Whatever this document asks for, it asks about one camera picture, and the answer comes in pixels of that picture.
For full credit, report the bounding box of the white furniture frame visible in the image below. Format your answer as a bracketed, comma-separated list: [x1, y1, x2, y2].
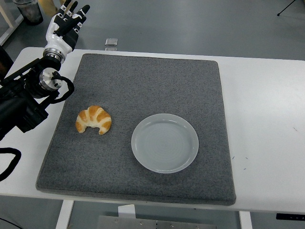
[0, 0, 24, 46]

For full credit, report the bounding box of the black floor cable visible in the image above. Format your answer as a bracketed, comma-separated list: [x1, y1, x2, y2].
[0, 217, 21, 229]

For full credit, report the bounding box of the croissant bread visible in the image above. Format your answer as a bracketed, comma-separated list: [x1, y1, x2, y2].
[75, 105, 112, 135]

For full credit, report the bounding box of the black tripod leg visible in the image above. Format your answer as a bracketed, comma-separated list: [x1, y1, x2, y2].
[276, 0, 305, 17]

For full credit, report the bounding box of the grey round plate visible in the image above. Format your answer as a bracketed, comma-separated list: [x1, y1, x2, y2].
[131, 113, 200, 174]

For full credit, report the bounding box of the grey felt mat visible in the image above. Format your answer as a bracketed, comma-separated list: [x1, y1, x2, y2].
[35, 53, 237, 206]

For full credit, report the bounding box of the black table control panel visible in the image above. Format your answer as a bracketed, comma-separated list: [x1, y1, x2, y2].
[275, 213, 305, 220]

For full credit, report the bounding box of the white table leg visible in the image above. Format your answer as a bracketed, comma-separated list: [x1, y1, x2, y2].
[55, 200, 74, 229]
[239, 211, 253, 229]

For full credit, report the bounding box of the white bracket under table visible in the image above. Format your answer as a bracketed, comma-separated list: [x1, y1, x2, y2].
[118, 204, 136, 218]

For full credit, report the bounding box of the black trash bin with liner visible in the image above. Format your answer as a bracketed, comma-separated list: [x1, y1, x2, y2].
[13, 0, 44, 26]

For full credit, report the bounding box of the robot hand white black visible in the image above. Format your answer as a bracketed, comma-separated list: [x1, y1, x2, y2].
[45, 0, 91, 53]

